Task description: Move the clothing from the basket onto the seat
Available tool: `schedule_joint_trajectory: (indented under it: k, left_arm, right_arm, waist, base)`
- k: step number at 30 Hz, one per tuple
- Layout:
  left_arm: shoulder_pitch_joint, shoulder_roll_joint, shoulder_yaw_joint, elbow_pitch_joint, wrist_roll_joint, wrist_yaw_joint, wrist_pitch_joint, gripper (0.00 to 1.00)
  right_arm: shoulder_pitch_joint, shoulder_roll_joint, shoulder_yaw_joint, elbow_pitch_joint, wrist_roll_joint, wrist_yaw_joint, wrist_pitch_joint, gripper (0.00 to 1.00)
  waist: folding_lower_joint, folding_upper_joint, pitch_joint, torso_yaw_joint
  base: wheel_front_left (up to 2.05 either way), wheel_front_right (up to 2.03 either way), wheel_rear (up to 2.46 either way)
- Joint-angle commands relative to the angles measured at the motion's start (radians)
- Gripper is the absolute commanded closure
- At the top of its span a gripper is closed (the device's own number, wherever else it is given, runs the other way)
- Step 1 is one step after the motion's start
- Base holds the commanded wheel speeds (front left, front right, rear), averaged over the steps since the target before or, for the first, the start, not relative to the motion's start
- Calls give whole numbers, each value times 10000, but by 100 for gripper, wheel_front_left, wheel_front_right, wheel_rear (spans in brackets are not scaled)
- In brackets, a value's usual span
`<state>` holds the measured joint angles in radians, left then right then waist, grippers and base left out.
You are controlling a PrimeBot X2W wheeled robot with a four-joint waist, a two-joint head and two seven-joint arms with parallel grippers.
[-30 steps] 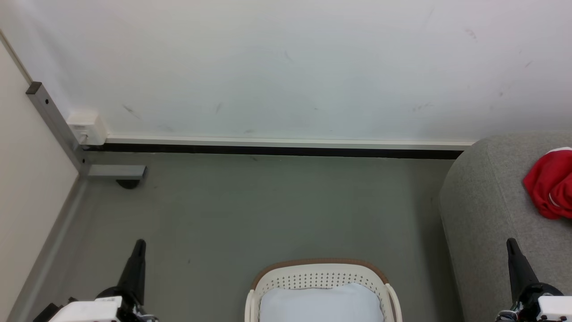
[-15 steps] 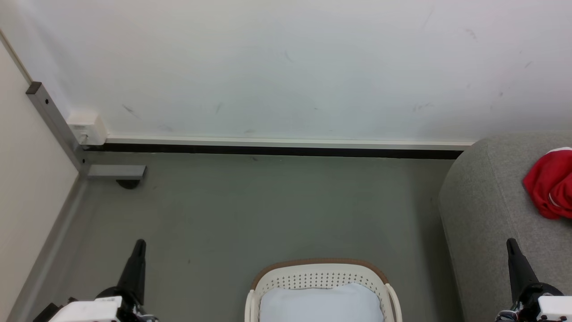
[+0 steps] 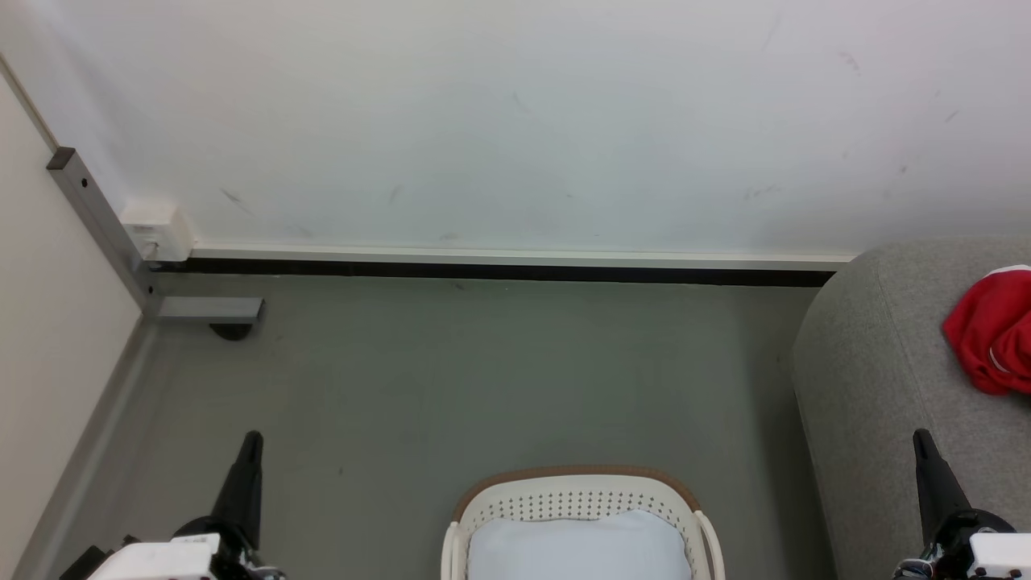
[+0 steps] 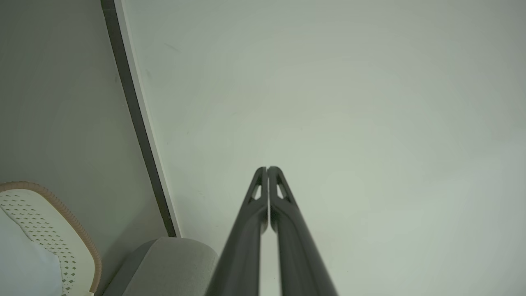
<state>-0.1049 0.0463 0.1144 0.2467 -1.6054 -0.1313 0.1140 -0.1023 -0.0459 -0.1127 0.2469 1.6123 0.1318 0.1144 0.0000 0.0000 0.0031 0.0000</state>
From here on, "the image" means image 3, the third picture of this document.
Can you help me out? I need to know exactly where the white laundry basket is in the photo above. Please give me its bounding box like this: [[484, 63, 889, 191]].
[[441, 466, 726, 580]]

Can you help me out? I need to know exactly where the white and black skirting strip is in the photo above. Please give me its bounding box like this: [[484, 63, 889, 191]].
[[151, 245, 856, 289]]

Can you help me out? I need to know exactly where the red and white garment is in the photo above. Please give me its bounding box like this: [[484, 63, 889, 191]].
[[942, 265, 1031, 396]]

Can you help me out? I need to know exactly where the grey metal frame post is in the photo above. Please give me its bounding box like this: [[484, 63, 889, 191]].
[[46, 147, 265, 325]]

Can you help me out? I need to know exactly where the pale blue cloth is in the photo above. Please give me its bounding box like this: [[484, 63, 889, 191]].
[[466, 508, 694, 580]]

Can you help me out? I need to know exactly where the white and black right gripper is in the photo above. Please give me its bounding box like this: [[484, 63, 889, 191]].
[[892, 429, 1031, 580]]

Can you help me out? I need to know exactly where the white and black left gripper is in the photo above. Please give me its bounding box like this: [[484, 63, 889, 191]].
[[87, 431, 284, 580]]

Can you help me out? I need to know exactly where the white wall socket box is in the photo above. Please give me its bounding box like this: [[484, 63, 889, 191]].
[[120, 200, 195, 263]]

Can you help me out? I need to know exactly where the grey fabric sofa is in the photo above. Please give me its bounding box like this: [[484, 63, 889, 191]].
[[792, 238, 1031, 580]]

